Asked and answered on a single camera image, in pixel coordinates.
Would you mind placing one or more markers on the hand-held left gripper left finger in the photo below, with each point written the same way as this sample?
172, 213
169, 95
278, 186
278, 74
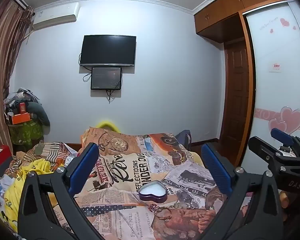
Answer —
85, 165

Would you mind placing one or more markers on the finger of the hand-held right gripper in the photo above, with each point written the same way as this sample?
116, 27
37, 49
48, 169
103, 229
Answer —
281, 135
262, 150

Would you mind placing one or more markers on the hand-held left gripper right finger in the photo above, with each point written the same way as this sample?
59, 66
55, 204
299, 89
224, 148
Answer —
215, 165

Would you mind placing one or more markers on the purple heart-shaped tin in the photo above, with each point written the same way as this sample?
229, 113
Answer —
152, 189

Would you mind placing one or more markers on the dark blue bag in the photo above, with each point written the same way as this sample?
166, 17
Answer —
185, 137

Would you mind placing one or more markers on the white heart-print sliding door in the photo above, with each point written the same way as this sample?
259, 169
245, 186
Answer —
277, 92

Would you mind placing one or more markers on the newspaper print blanket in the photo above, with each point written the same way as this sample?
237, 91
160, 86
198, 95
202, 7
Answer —
130, 165

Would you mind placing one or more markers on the yellow plastic object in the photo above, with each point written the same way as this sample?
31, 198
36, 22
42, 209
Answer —
107, 125

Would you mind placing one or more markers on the yellow cloth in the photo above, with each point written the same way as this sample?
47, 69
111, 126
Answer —
37, 170

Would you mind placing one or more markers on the green patterned bag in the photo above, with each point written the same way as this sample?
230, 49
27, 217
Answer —
25, 133

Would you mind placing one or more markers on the white red label sticker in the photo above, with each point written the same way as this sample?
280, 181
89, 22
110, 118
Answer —
276, 67

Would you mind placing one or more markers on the pile of clothes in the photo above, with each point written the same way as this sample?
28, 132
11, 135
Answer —
40, 112

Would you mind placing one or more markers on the orange box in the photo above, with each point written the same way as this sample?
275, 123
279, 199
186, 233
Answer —
21, 118

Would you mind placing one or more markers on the red and white box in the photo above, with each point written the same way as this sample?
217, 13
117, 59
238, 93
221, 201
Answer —
0, 157

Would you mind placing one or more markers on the brown striped curtain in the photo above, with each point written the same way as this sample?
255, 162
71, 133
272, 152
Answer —
3, 55

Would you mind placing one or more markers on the wooden wardrobe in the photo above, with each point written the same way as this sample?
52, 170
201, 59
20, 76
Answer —
220, 10

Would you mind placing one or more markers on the white air conditioner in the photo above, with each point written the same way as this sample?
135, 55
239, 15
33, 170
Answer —
55, 17

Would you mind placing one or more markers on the small black wall monitor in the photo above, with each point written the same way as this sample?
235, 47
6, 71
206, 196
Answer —
106, 78

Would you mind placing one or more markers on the black wall television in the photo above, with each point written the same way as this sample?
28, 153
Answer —
107, 51

